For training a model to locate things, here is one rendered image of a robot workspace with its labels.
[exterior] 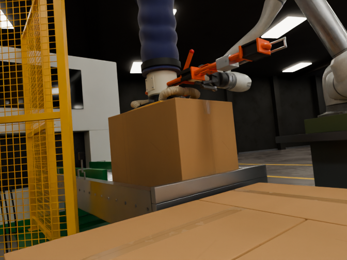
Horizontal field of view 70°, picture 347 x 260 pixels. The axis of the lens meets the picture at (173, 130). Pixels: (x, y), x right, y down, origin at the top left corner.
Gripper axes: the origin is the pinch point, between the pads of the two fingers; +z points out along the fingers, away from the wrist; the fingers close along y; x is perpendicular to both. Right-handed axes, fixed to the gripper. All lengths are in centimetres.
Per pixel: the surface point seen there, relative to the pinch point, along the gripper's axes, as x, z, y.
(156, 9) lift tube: 18.0, 6.4, -40.2
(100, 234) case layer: -22, 58, 54
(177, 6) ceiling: 341, -290, -293
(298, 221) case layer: -54, 21, 53
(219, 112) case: -4.1, -11.1, 18.1
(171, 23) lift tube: 16.6, -1.6, -33.4
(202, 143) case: -5.1, 3.1, 32.6
